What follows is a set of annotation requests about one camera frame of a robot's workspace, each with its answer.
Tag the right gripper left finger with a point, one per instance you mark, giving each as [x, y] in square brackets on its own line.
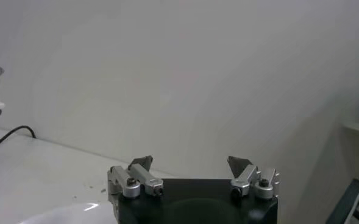
[145, 179]

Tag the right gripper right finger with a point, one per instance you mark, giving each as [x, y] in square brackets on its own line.
[246, 178]

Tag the white round plate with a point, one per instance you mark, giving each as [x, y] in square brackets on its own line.
[75, 216]

